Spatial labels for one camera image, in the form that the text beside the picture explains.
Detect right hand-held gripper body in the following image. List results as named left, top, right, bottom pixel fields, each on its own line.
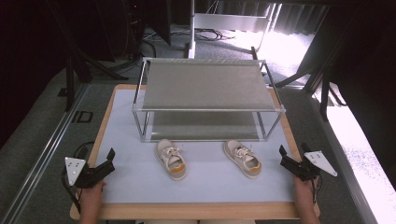
left=288, top=142, right=338, bottom=182

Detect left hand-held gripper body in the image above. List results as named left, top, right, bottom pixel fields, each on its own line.
left=64, top=157, right=106, bottom=189

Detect beige child shoe orange heel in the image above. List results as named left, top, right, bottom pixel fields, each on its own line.
left=155, top=138, right=188, bottom=182
left=222, top=139, right=263, bottom=180

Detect metal shoe rack grey shelves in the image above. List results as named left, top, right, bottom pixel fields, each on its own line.
left=131, top=57, right=287, bottom=144

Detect person's right hand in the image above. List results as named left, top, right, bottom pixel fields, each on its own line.
left=292, top=174, right=320, bottom=206

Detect person's left hand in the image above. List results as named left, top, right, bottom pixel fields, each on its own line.
left=77, top=180, right=107, bottom=209

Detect black floor socket plate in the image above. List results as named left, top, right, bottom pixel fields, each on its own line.
left=71, top=110, right=94, bottom=123

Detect black metal stand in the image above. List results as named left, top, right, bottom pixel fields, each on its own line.
left=274, top=6, right=347, bottom=123

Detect white table mat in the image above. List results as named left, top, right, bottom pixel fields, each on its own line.
left=98, top=89, right=296, bottom=205

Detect black tripod stand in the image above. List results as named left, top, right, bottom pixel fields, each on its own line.
left=46, top=0, right=129, bottom=113

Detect grey curtain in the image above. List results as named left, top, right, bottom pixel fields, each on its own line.
left=214, top=0, right=330, bottom=35

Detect white metal stand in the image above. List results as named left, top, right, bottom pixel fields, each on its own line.
left=186, top=0, right=277, bottom=60

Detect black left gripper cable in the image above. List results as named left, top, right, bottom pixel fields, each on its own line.
left=61, top=141, right=95, bottom=215

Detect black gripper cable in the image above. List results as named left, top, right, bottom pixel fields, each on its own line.
left=61, top=141, right=95, bottom=215
left=311, top=175, right=323, bottom=204

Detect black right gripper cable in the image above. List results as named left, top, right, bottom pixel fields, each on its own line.
left=311, top=175, right=323, bottom=204

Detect metal floor rail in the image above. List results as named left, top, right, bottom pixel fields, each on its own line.
left=0, top=83, right=90, bottom=224

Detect black floor cables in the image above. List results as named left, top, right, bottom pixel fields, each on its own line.
left=174, top=27, right=236, bottom=43

